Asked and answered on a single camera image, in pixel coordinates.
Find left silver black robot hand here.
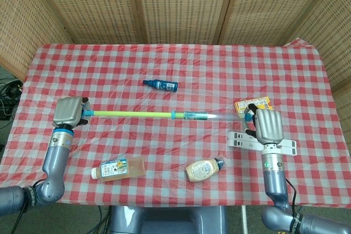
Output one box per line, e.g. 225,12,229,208
52,96,91,131

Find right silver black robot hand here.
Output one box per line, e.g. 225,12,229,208
242,103,284,146

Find long green-blue water squirter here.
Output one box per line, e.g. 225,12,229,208
82,102,218,121

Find red white checkered tablecloth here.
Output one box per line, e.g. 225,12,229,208
0,37,351,209

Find yellow cardboard box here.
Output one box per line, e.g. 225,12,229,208
234,96,274,115

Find white folding stand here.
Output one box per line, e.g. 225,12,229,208
227,131,298,156

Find amber tea drink bottle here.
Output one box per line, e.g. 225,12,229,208
90,156,146,183

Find beige squeeze sauce bottle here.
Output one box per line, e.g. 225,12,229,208
185,157,225,182

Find dark blue spray bottle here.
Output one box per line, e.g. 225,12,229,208
142,79,179,93

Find grey robot torso base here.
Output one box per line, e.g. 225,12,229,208
108,205,229,234

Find woven bamboo folding screen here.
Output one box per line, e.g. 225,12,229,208
0,0,351,125

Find black floor cables bundle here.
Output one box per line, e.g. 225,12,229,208
0,77,25,122

